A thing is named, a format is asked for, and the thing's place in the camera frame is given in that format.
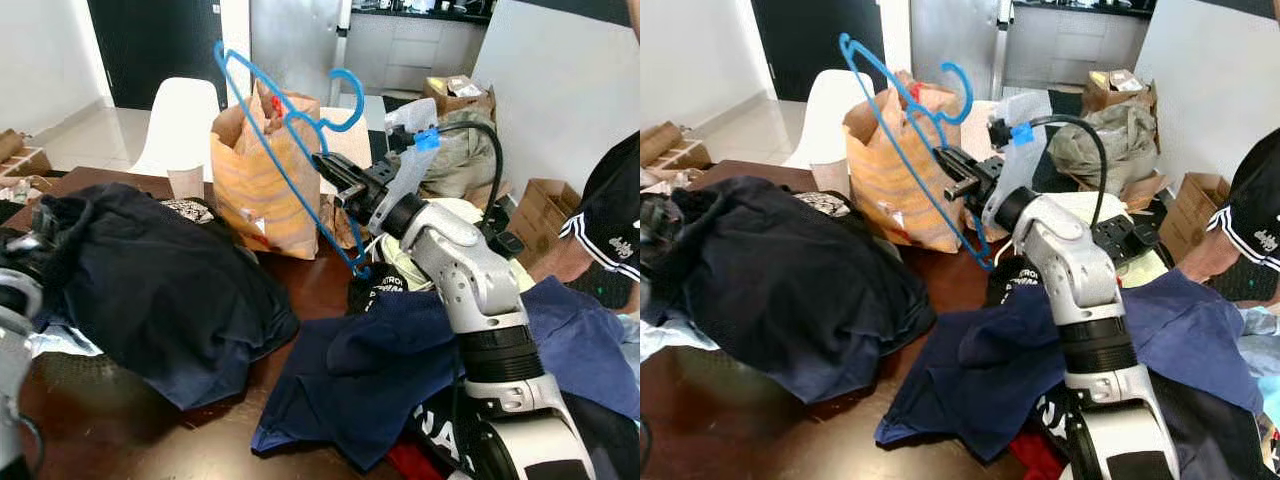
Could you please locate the flat open cardboard box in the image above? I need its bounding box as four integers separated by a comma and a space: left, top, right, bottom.
640, 120, 716, 186
0, 128, 53, 181

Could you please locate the orange striped paper bag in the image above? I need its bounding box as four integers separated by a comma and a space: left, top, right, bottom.
210, 85, 336, 261
843, 72, 966, 253

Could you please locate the grey kitchen cabinet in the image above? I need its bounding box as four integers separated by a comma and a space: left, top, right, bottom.
345, 0, 491, 96
1005, 0, 1156, 89

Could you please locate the white patterned cloth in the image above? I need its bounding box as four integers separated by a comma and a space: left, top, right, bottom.
160, 198, 216, 223
795, 190, 851, 219

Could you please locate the grey green cloth bag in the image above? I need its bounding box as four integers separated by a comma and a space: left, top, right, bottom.
415, 105, 501, 201
1048, 100, 1161, 196

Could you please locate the person in black shirt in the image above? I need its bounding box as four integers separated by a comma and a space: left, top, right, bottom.
560, 130, 641, 311
1205, 125, 1280, 301

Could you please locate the black door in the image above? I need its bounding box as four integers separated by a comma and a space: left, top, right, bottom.
750, 0, 886, 101
88, 0, 226, 111

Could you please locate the dark navy polo shirt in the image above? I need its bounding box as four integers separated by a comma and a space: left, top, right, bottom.
665, 177, 936, 406
35, 183, 301, 411

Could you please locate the blue shirt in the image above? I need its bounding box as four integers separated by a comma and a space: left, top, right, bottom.
875, 268, 1266, 463
250, 275, 641, 471

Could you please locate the blue plastic hanger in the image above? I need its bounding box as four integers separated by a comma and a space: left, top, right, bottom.
213, 40, 376, 279
838, 33, 996, 271

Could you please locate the white plastic chair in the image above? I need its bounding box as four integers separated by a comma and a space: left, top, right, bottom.
783, 68, 871, 171
130, 78, 221, 181

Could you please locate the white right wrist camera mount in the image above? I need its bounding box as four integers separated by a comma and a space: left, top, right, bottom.
980, 90, 1053, 233
368, 97, 443, 238

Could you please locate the red cloth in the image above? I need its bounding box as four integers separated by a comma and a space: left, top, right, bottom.
385, 440, 446, 480
1010, 435, 1066, 480

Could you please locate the steel fridge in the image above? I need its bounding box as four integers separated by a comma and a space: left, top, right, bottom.
910, 0, 1011, 99
250, 0, 353, 101

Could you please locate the open cardboard box with papers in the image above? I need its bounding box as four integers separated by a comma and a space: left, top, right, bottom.
425, 75, 498, 121
1083, 68, 1158, 113

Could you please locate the pale blue cloth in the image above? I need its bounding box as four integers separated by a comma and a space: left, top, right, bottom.
640, 310, 701, 363
30, 325, 101, 359

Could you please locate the plain brown cardboard box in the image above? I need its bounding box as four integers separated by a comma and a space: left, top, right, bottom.
1160, 172, 1233, 251
505, 178, 583, 261

